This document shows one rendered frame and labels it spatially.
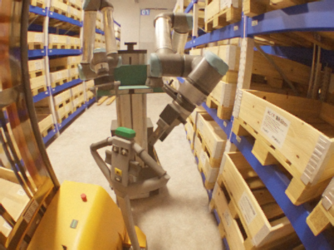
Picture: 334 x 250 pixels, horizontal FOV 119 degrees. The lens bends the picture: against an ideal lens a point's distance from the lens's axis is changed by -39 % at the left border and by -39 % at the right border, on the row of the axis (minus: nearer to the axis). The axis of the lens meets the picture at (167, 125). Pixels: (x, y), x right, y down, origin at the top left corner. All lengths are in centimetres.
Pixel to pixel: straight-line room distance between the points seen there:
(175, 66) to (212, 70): 15
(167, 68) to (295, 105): 135
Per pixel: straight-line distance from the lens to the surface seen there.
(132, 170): 65
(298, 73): 200
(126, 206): 82
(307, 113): 188
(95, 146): 77
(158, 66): 57
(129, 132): 62
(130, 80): 166
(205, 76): 48
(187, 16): 110
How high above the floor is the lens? 170
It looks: 24 degrees down
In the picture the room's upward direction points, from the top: 2 degrees clockwise
